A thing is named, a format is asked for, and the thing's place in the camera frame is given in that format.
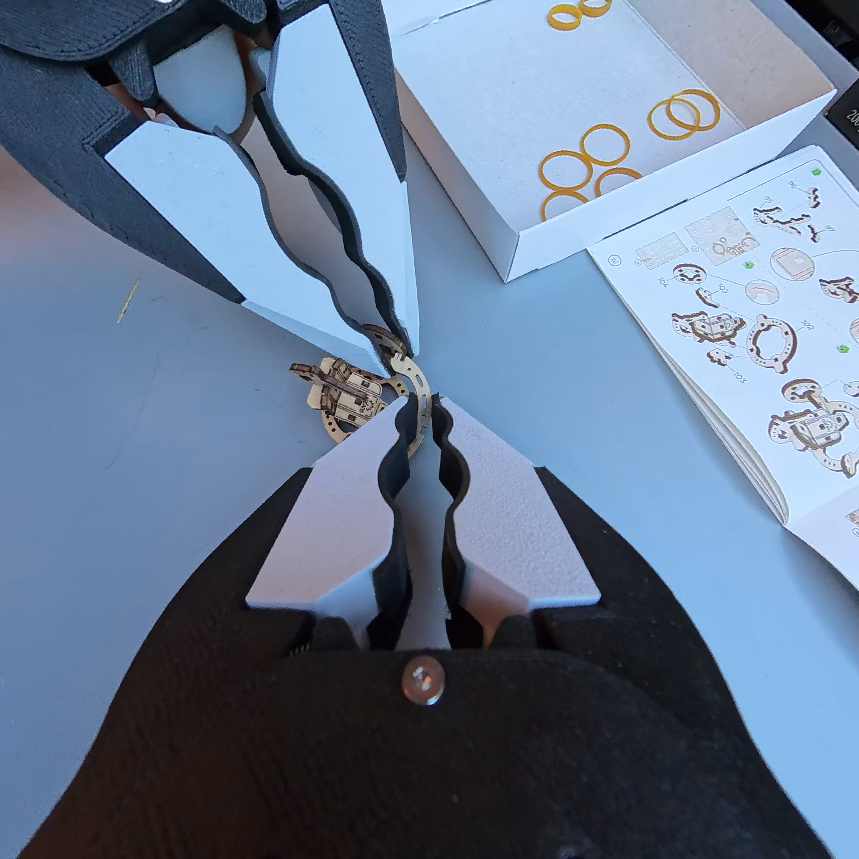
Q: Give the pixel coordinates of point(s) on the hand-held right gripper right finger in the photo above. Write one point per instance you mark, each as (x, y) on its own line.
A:
(517, 537)

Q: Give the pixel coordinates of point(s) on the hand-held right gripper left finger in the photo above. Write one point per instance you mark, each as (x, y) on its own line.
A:
(322, 537)

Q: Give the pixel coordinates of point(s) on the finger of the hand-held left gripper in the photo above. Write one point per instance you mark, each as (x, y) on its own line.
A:
(349, 134)
(201, 215)

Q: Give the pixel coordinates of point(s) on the wooden robot figure model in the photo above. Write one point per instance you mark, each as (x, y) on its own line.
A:
(349, 399)

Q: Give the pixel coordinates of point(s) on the curved wooden arc part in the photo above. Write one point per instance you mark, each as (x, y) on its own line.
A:
(424, 392)

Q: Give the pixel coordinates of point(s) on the thin wooden splinter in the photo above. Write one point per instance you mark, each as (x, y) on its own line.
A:
(127, 302)

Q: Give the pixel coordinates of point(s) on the white cardboard box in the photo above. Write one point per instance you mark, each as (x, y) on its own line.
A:
(483, 100)

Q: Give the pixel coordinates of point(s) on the group of yellow rubber bands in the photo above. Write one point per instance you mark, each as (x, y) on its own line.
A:
(586, 157)

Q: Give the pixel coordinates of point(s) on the white instruction booklet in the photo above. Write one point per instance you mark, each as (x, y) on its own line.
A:
(745, 389)

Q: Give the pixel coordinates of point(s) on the black printed box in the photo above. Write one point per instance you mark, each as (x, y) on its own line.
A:
(845, 121)

